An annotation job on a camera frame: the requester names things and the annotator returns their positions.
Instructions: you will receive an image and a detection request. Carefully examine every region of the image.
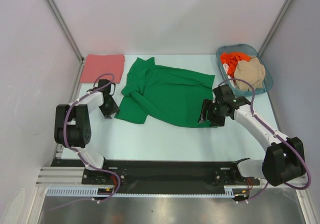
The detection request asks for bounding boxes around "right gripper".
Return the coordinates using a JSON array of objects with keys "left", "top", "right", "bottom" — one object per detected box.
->
[{"left": 197, "top": 99, "right": 228, "bottom": 127}]

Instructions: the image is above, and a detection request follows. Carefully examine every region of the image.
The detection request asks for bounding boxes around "beige t shirt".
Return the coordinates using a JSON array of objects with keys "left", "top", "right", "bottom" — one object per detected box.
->
[{"left": 234, "top": 57, "right": 266, "bottom": 89}]

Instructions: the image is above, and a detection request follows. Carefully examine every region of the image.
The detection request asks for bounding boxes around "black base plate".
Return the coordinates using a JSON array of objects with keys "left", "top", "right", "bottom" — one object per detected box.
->
[{"left": 51, "top": 159, "right": 261, "bottom": 195}]

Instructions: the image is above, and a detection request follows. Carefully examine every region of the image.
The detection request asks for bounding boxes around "aluminium frame rail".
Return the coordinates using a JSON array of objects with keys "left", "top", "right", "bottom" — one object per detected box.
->
[{"left": 36, "top": 166, "right": 309, "bottom": 188}]

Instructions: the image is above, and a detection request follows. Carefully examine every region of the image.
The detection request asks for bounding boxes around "left corner aluminium post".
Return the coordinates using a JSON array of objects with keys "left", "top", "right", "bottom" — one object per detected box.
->
[{"left": 37, "top": 0, "right": 85, "bottom": 63}]

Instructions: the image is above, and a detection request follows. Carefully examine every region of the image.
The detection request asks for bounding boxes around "orange t shirt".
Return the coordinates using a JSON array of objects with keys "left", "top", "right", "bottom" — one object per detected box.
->
[{"left": 220, "top": 52, "right": 251, "bottom": 78}]

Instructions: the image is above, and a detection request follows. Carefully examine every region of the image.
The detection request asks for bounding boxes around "blue plastic basket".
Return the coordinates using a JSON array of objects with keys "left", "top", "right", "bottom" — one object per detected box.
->
[{"left": 216, "top": 44, "right": 273, "bottom": 95}]

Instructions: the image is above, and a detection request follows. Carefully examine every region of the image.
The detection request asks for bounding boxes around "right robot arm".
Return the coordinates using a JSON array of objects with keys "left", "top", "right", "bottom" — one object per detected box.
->
[{"left": 198, "top": 85, "right": 307, "bottom": 187}]

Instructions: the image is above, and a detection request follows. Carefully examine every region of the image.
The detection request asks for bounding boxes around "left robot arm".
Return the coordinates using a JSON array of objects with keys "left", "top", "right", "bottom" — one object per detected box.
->
[{"left": 54, "top": 79, "right": 120, "bottom": 184}]

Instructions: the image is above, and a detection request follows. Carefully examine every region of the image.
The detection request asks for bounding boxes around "corner aluminium post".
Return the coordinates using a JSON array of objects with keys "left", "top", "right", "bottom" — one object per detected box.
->
[
  {"left": 37, "top": 0, "right": 85, "bottom": 63},
  {"left": 258, "top": 0, "right": 294, "bottom": 56}
]

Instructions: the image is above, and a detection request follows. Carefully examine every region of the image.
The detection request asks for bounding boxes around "white slotted cable duct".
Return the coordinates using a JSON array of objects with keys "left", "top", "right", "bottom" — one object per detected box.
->
[{"left": 46, "top": 185, "right": 251, "bottom": 199}]

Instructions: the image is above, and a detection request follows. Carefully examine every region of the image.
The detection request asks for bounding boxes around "green t shirt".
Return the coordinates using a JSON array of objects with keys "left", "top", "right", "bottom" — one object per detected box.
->
[{"left": 115, "top": 57, "right": 215, "bottom": 128}]

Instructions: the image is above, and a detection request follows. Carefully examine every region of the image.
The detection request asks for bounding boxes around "folded pink t shirt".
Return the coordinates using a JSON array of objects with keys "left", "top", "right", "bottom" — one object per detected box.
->
[{"left": 79, "top": 54, "right": 125, "bottom": 84}]

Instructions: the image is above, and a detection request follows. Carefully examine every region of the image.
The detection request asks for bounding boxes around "right corner aluminium post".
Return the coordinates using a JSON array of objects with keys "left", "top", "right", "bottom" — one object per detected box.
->
[{"left": 258, "top": 0, "right": 294, "bottom": 56}]

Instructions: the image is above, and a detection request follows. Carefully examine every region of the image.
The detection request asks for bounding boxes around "white garment in basket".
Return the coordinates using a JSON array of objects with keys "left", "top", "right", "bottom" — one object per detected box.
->
[{"left": 222, "top": 63, "right": 235, "bottom": 88}]

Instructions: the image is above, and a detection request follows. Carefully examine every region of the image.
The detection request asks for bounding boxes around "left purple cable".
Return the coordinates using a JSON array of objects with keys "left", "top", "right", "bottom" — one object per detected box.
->
[{"left": 48, "top": 73, "right": 122, "bottom": 210}]

